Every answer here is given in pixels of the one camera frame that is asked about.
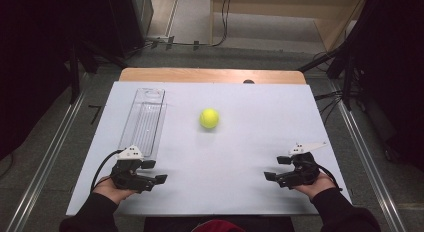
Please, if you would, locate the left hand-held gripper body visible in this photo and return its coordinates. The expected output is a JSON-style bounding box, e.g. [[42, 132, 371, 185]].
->
[[109, 144, 158, 194]]

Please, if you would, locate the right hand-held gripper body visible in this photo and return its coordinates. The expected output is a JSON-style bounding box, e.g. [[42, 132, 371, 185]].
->
[[275, 141, 328, 190]]

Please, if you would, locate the clear plastic tray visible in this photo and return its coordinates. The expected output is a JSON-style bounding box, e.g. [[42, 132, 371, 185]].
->
[[117, 87, 168, 161]]

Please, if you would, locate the yellow tennis ball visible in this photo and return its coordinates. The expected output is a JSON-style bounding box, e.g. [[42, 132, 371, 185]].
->
[[199, 107, 221, 130]]

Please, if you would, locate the person's right hand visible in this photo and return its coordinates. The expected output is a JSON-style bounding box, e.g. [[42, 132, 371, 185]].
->
[[293, 171, 337, 201]]

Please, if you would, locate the person's left hand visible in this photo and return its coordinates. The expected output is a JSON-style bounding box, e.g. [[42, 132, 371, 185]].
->
[[92, 175, 138, 205]]

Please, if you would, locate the person's red clothing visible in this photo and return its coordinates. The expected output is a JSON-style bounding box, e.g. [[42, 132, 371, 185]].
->
[[191, 219, 247, 232]]

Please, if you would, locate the black stand with legs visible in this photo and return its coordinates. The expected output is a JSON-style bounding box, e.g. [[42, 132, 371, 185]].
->
[[64, 38, 129, 105], [298, 41, 359, 111]]

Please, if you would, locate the light wooden shelf unit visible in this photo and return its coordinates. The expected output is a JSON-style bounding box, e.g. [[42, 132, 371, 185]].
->
[[209, 0, 370, 53]]

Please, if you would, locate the black cabinet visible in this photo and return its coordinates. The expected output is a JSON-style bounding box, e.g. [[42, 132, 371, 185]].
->
[[106, 0, 154, 56]]

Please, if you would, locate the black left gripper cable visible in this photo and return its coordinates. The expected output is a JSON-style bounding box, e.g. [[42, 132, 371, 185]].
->
[[90, 149, 122, 193]]

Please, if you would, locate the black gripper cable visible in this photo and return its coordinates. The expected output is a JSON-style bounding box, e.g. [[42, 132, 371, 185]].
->
[[314, 163, 343, 192], [90, 149, 122, 193]]

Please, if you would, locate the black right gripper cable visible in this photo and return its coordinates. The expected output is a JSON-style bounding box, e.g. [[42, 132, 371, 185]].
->
[[314, 163, 343, 192]]

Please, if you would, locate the metal floor rail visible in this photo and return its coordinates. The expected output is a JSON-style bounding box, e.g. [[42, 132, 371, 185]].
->
[[6, 90, 86, 232], [328, 80, 408, 232]]

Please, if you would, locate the bundle of black floor cables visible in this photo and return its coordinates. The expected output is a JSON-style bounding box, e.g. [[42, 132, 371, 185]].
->
[[313, 88, 346, 125]]

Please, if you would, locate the black hanging cable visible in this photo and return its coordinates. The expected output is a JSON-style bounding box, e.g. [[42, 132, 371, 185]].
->
[[211, 0, 233, 48]]

